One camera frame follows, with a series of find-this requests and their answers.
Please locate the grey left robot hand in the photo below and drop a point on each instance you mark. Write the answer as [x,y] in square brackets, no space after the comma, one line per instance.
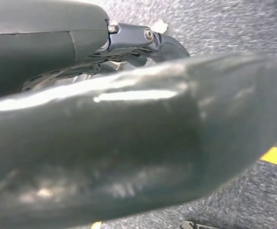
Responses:
[129,142]

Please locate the small white floor scrap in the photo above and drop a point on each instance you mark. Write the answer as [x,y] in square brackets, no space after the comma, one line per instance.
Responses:
[160,27]

